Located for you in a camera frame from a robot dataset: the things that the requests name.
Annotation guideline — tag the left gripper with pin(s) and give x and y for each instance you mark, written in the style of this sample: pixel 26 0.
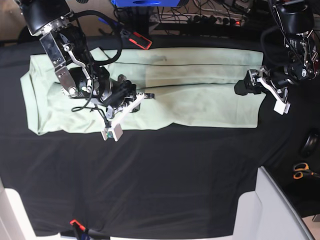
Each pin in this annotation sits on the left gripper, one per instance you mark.
pixel 279 76

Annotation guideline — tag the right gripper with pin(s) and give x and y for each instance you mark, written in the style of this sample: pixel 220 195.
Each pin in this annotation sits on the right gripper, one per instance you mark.
pixel 119 94

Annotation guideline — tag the light green T-shirt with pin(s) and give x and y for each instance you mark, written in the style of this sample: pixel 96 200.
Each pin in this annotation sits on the light green T-shirt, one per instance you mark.
pixel 193 86

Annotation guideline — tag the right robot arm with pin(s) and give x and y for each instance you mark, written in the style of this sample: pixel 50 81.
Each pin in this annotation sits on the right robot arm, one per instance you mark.
pixel 81 76

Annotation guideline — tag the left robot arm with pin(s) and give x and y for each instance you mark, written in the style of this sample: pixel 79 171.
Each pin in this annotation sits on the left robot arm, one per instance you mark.
pixel 295 20

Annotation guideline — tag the orange black tool on table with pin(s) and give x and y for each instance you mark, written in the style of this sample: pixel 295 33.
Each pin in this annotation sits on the orange black tool on table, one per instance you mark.
pixel 136 38

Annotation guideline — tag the blue box at top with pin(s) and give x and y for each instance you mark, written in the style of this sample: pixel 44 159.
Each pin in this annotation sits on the blue box at top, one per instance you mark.
pixel 149 3

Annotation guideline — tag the white power strip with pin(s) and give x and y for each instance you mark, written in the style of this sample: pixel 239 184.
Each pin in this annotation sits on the white power strip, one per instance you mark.
pixel 188 18

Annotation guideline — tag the white bin right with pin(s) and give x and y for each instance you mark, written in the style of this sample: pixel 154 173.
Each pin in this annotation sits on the white bin right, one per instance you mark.
pixel 266 214

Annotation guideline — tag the white bin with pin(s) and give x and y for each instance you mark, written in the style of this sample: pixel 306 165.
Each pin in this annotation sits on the white bin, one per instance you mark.
pixel 14 221
pixel 266 214

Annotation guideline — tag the red blue tool bottom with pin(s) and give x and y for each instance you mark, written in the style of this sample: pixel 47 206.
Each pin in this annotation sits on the red blue tool bottom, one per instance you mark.
pixel 83 233

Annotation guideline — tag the white bin left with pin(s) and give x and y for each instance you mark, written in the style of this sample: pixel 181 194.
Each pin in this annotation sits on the white bin left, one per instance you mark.
pixel 14 221

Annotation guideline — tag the orange handled scissors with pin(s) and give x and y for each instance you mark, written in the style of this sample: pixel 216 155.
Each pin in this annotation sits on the orange handled scissors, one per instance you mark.
pixel 302 170

